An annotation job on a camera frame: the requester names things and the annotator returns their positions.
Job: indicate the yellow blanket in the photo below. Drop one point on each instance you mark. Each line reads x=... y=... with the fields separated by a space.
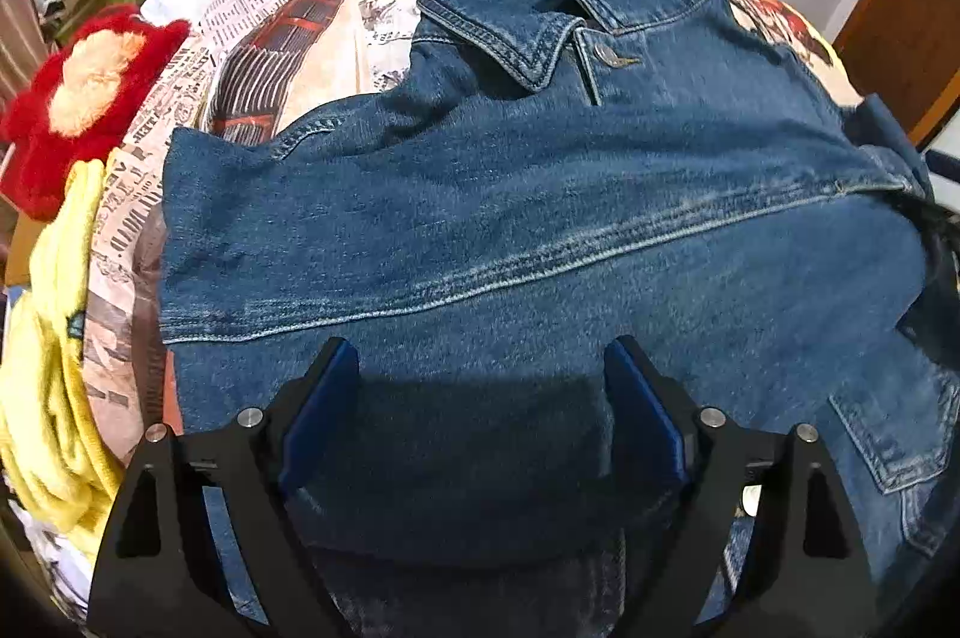
x=57 y=463

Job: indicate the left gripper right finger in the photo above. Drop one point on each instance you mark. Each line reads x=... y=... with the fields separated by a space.
x=764 y=541

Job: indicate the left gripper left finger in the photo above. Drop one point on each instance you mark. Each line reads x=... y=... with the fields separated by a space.
x=199 y=542

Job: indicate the newspaper print bedspread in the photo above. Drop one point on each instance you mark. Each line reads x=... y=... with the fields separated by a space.
x=246 y=71

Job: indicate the blue denim jacket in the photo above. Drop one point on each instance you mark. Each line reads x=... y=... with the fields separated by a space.
x=549 y=176

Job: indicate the red plush toy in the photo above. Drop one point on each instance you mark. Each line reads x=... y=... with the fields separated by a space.
x=80 y=103

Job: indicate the brown wooden door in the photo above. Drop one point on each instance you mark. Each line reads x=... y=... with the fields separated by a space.
x=906 y=52

